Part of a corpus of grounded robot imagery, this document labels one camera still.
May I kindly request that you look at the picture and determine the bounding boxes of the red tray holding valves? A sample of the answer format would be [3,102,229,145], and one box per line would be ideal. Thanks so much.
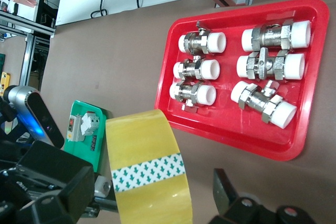
[153,0,330,162]

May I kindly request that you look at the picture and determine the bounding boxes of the aluminium shelf rack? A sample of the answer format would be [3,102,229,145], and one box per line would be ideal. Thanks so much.
[0,0,57,88]

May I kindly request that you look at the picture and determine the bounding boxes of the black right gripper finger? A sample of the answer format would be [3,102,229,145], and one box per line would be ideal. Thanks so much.
[209,168,317,224]

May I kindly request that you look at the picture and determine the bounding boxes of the yellow packing tape roll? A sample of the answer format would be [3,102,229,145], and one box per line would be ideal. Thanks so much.
[104,108,194,224]

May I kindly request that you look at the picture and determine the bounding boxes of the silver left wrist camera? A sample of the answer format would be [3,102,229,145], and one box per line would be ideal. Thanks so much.
[5,84,65,148]

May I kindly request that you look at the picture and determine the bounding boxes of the yellow control box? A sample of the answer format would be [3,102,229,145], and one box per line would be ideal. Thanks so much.
[0,71,11,97]

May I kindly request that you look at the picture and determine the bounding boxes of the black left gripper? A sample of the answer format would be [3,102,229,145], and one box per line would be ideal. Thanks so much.
[0,140,118,224]

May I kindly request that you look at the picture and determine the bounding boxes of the small black terminal block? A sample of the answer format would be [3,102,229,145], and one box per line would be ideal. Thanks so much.
[89,134,98,153]

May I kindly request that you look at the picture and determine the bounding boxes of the tilted metal valve white caps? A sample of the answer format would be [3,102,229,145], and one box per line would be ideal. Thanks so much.
[230,79,298,130]

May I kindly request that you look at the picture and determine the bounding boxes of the green plastic tray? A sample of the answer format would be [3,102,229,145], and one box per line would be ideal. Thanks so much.
[64,100,111,172]

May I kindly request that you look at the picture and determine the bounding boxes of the white circuit breaker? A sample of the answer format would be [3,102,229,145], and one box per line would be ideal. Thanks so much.
[80,111,102,137]

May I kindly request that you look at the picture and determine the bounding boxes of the grey switch box red button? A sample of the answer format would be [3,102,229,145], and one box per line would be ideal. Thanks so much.
[67,113,85,142]

